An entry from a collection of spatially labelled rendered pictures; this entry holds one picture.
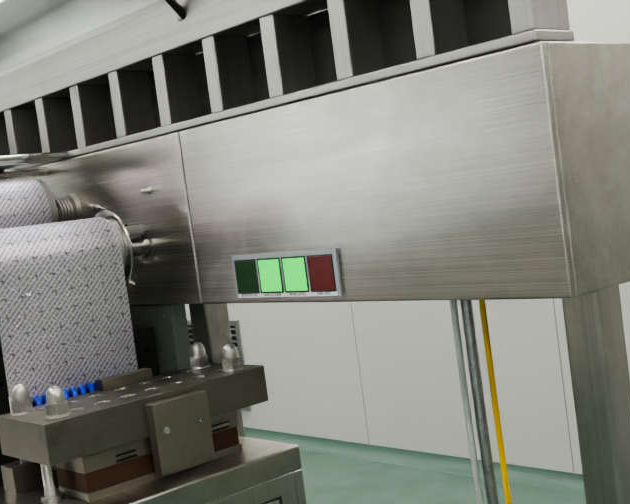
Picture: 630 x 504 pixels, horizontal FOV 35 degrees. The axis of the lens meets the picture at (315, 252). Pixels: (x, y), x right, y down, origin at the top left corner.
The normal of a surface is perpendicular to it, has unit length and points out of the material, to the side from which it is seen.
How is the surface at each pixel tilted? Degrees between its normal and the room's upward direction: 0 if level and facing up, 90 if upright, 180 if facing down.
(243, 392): 90
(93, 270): 90
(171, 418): 90
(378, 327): 90
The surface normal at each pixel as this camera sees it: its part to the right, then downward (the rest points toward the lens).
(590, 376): -0.74, 0.13
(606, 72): 0.66, -0.05
